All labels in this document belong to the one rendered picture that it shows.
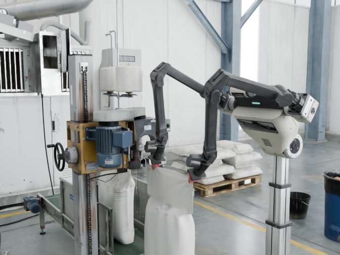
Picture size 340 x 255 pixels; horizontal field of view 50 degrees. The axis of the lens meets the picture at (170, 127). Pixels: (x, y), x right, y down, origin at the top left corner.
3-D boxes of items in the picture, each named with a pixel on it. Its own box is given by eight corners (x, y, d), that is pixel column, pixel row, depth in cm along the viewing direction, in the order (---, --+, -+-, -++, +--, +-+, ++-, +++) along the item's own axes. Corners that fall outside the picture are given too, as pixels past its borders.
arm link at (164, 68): (165, 58, 209) (158, 56, 218) (154, 80, 210) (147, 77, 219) (219, 92, 233) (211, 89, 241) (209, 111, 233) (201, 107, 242)
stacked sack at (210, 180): (225, 181, 539) (225, 173, 537) (203, 186, 514) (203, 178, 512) (197, 172, 592) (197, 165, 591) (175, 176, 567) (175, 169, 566)
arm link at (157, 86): (164, 74, 212) (157, 71, 221) (155, 75, 210) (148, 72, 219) (170, 142, 227) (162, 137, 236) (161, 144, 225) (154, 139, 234)
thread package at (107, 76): (125, 91, 244) (124, 66, 242) (104, 92, 236) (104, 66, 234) (115, 91, 256) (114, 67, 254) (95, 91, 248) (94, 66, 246)
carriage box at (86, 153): (129, 167, 243) (128, 120, 239) (80, 175, 223) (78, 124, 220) (112, 161, 263) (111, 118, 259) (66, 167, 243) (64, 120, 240)
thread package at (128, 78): (147, 93, 223) (147, 65, 221) (123, 93, 214) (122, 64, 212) (134, 92, 237) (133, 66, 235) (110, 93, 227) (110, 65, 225)
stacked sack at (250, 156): (264, 161, 576) (264, 152, 574) (233, 166, 537) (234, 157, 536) (244, 156, 612) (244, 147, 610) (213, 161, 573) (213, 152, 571)
